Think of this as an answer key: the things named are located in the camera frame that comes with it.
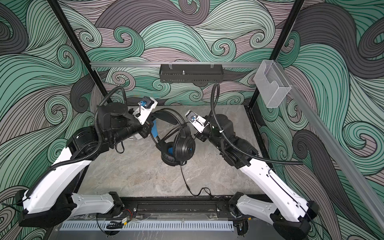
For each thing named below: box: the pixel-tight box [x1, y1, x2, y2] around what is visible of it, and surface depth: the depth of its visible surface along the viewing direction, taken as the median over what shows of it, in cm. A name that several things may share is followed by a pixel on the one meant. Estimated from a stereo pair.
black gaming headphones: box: [150, 108, 196, 167], surface depth 53 cm
